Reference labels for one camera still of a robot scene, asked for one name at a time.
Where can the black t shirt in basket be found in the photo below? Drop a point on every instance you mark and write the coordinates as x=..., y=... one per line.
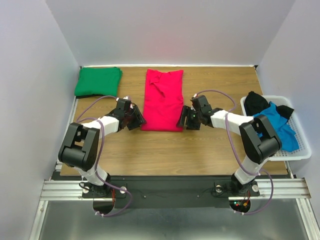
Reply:
x=255, y=103

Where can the blue t shirt in basket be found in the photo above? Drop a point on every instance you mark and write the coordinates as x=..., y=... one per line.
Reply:
x=278, y=116

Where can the aluminium frame rail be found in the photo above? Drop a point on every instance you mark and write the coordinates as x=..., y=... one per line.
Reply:
x=53, y=190
x=293, y=188

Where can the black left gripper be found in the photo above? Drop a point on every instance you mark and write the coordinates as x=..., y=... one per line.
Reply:
x=139, y=119

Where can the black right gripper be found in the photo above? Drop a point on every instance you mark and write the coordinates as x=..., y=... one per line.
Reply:
x=187, y=117

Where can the white plastic laundry basket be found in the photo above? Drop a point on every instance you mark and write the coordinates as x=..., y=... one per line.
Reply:
x=304, y=151

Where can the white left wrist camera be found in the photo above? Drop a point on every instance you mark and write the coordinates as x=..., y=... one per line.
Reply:
x=123, y=99

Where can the pink red t shirt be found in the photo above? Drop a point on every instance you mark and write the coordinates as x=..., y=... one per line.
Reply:
x=163, y=101

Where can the aluminium frame rail right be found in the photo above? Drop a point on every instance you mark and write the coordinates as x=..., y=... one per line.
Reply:
x=293, y=188

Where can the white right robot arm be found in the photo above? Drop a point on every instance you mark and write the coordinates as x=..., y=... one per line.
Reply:
x=259, y=138

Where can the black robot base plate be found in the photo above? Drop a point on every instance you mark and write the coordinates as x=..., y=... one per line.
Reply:
x=169, y=192

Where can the folded green t shirt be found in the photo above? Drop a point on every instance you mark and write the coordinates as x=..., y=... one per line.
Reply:
x=98, y=82

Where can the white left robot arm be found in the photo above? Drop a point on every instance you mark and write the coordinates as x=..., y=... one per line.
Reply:
x=79, y=149

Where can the aluminium frame rail left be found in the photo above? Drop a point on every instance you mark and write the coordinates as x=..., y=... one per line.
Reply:
x=53, y=190

